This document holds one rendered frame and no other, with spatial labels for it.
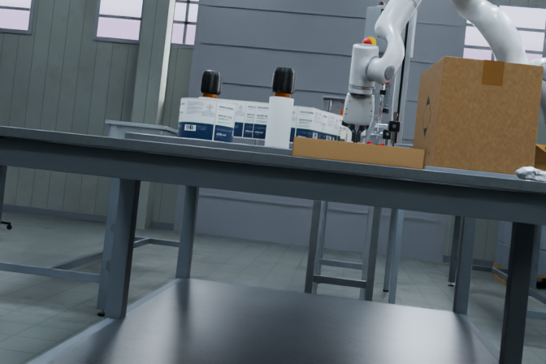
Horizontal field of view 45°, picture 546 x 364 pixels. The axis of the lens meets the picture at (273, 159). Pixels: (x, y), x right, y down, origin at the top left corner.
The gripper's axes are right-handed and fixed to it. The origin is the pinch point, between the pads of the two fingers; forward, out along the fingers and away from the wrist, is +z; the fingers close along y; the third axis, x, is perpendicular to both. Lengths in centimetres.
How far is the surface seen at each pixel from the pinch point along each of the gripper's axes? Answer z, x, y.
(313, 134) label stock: 9.5, -32.0, 16.4
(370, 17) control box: -36, -44, -1
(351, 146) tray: -25, 93, 2
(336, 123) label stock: 9, -49, 8
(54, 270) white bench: 103, -63, 141
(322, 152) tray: -23, 94, 7
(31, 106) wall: 153, -527, 391
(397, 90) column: -12.1, -26.6, -13.6
